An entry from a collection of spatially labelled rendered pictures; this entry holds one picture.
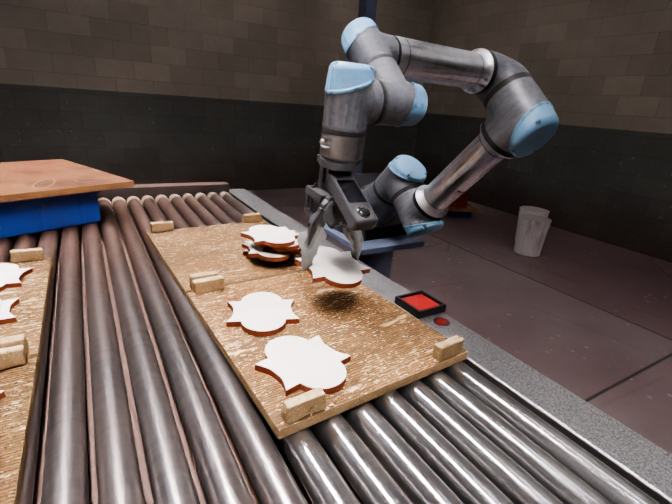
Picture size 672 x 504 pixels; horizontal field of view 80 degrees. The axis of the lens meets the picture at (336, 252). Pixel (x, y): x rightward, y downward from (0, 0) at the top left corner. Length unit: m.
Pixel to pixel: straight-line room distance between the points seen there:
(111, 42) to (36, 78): 0.88
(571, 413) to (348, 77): 0.59
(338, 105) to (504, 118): 0.47
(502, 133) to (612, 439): 0.64
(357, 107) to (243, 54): 5.40
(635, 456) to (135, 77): 5.62
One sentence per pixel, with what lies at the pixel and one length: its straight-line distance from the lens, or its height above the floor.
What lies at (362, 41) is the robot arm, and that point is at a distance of 0.82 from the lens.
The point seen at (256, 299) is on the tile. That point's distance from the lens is 0.79.
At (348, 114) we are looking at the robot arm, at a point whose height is 1.29.
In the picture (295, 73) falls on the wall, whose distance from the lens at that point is 6.32.
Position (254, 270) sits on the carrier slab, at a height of 0.94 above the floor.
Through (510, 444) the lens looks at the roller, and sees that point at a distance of 0.62.
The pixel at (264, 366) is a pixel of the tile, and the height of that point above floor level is 0.95.
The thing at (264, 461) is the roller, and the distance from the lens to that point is 0.53.
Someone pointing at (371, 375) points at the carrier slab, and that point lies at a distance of 0.62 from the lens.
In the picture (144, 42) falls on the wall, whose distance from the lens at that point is 5.79.
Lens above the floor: 1.31
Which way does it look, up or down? 20 degrees down
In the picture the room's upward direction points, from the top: 4 degrees clockwise
